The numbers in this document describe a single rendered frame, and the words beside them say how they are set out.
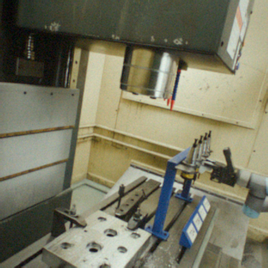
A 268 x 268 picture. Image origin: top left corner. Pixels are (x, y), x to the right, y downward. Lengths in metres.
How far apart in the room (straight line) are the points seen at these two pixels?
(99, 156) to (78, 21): 1.49
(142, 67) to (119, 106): 1.29
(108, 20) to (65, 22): 0.14
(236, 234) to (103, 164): 1.10
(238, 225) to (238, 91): 0.81
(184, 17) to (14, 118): 0.65
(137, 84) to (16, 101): 0.46
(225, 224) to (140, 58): 1.24
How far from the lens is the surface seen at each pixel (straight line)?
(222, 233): 1.66
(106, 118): 2.04
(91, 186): 2.14
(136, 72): 0.71
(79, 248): 0.85
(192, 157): 1.04
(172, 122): 1.81
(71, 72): 1.17
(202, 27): 0.62
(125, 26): 0.69
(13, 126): 0.99
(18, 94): 0.98
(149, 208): 1.33
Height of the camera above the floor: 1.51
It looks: 13 degrees down
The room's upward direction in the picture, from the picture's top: 11 degrees clockwise
